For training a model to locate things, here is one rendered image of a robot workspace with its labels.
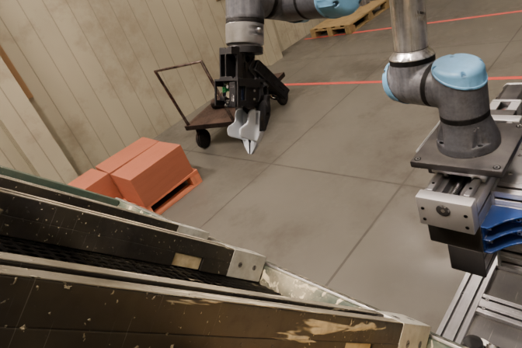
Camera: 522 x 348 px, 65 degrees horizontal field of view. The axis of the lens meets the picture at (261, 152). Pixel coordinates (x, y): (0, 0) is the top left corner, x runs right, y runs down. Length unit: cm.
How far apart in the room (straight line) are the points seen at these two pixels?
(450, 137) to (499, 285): 94
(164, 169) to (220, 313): 310
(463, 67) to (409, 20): 18
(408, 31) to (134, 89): 434
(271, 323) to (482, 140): 79
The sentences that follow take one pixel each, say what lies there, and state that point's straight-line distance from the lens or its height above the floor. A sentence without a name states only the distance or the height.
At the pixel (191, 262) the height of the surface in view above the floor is 109.
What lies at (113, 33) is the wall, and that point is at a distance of 514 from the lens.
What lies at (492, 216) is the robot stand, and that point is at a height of 90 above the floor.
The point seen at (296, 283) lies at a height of 90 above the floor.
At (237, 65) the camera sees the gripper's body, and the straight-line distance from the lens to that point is 79.
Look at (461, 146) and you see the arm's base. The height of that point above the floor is 107.
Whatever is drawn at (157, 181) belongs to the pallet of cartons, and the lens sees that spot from 351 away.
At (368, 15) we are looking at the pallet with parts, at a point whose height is 8.
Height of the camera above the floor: 167
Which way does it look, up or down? 26 degrees down
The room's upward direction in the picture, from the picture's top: 22 degrees counter-clockwise
